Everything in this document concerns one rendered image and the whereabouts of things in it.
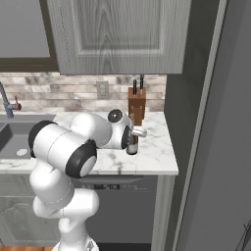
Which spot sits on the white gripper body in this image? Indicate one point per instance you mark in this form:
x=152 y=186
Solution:
x=140 y=131

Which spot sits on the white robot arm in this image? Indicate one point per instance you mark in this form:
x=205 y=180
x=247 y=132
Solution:
x=62 y=147

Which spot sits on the dark wine bottle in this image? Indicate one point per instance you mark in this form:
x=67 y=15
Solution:
x=132 y=145

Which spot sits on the brown wooden knife block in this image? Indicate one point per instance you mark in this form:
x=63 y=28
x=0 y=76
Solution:
x=137 y=104

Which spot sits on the grey fridge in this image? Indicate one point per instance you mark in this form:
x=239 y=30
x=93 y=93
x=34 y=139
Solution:
x=214 y=130

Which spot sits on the grey dishwasher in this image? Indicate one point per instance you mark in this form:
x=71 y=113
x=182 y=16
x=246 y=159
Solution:
x=121 y=209

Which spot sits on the grey sink basin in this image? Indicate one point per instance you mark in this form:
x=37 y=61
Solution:
x=17 y=138

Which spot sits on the grey sink tap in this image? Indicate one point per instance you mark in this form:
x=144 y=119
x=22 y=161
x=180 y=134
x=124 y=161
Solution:
x=8 y=103

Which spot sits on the grey base cupboard door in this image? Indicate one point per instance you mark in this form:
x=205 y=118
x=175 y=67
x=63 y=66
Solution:
x=26 y=220

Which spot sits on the dark framed window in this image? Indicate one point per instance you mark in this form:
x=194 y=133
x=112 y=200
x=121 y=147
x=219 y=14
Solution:
x=25 y=32

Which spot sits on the grey wall socket plate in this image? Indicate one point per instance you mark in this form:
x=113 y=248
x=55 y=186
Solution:
x=102 y=90

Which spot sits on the grey wall cupboard door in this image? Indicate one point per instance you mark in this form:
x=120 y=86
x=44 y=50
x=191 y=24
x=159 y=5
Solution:
x=119 y=35

